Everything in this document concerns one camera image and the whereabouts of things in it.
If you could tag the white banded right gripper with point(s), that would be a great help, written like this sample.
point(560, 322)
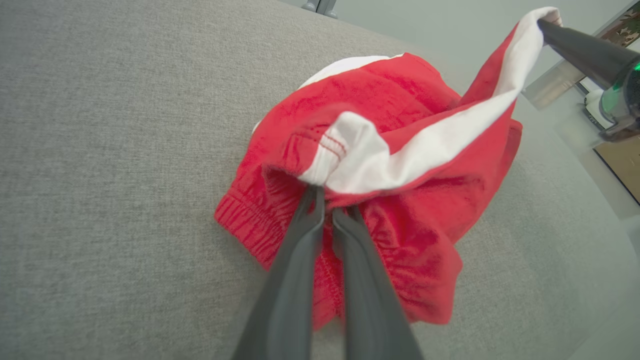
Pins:
point(625, 105)

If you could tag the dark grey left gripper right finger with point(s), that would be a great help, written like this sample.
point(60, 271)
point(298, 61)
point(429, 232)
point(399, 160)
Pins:
point(370, 310)

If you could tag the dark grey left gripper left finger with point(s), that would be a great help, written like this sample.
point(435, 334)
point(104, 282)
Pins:
point(290, 300)

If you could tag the red white basketball jersey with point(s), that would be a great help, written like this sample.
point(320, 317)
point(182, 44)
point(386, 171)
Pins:
point(400, 125)

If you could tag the camouflage pattern mat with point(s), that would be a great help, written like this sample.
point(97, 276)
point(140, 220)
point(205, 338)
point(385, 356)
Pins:
point(625, 27)

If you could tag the small white floor device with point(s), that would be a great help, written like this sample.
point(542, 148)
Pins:
point(595, 112)

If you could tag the brown flat board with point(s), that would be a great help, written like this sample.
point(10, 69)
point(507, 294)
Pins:
point(625, 165)

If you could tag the grey double partition post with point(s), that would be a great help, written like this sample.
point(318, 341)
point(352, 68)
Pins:
point(322, 6)

